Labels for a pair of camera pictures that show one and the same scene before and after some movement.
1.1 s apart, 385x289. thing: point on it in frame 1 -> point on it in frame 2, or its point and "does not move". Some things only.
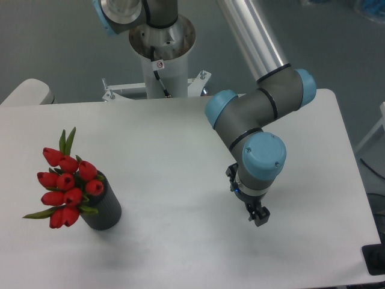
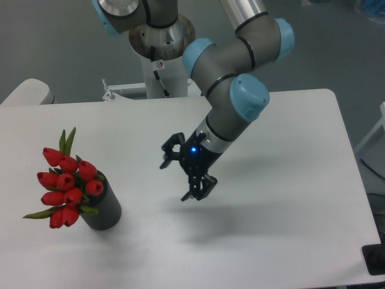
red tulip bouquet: (68, 183) does not move
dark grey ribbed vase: (108, 206) does not move
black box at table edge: (374, 256) does not move
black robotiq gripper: (250, 202) -> (196, 156)
